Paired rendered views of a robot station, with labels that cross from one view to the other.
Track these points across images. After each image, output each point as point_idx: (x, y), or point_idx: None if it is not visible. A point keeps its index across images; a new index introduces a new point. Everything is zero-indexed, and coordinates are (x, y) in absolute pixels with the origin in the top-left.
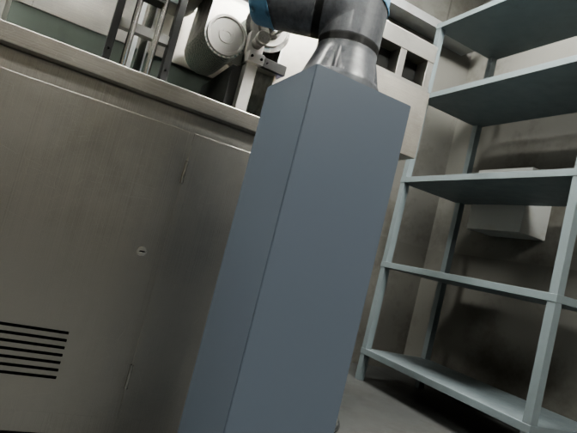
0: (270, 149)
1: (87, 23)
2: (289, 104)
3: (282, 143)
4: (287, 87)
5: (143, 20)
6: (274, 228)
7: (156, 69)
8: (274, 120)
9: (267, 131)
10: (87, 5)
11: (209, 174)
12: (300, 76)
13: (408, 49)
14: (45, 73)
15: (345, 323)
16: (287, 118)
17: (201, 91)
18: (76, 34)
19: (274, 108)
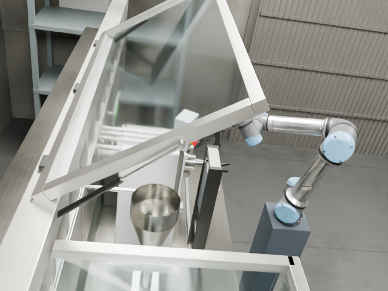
0: (284, 249)
1: (89, 228)
2: (295, 238)
3: (293, 248)
4: (291, 232)
5: (96, 183)
6: None
7: (97, 197)
8: (284, 241)
9: (279, 243)
10: (88, 220)
11: None
12: (301, 232)
13: (125, 17)
14: None
15: None
16: (294, 242)
17: (108, 178)
18: (87, 241)
19: (282, 237)
